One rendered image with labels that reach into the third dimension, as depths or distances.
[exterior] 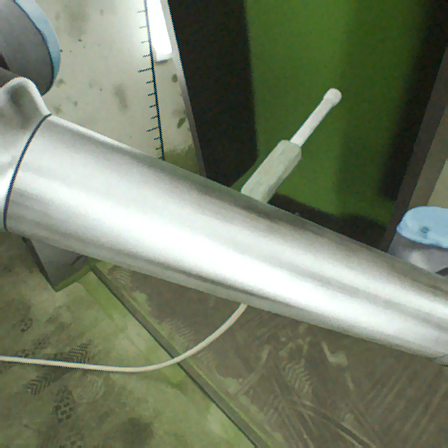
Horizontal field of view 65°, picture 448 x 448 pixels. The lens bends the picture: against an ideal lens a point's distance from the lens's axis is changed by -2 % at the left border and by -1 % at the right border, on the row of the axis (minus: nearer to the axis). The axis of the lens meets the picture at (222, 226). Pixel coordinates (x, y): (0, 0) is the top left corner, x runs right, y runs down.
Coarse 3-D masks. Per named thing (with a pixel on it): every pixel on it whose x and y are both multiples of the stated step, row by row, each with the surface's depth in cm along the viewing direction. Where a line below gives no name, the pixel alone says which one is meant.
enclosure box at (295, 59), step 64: (192, 0) 82; (256, 0) 99; (320, 0) 88; (384, 0) 79; (192, 64) 90; (256, 64) 111; (320, 64) 99; (384, 64) 88; (192, 128) 99; (256, 128) 126; (320, 128) 114; (384, 128) 100; (320, 192) 129; (384, 192) 114
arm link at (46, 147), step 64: (0, 128) 19; (64, 128) 22; (0, 192) 20; (64, 192) 21; (128, 192) 22; (192, 192) 24; (128, 256) 24; (192, 256) 24; (256, 256) 25; (320, 256) 27; (384, 256) 31; (320, 320) 29; (384, 320) 30
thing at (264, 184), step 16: (336, 96) 76; (320, 112) 75; (304, 128) 73; (288, 144) 71; (272, 160) 69; (288, 160) 69; (256, 176) 68; (272, 176) 67; (256, 192) 66; (272, 192) 68
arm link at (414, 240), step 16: (416, 208) 48; (432, 208) 48; (400, 224) 49; (416, 224) 45; (432, 224) 45; (400, 240) 48; (416, 240) 45; (432, 240) 43; (400, 256) 48; (416, 256) 45; (432, 256) 43; (432, 272) 42
